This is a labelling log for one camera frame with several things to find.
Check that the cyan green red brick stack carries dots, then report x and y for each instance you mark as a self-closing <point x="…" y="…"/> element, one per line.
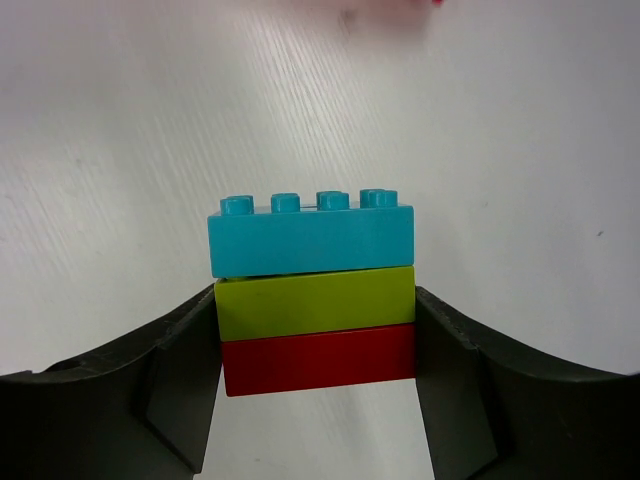
<point x="314" y="296"/>

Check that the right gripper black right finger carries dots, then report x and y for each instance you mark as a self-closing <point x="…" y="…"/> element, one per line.
<point x="495" y="408"/>

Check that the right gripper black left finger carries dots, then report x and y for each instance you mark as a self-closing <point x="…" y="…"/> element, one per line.
<point x="137" y="407"/>

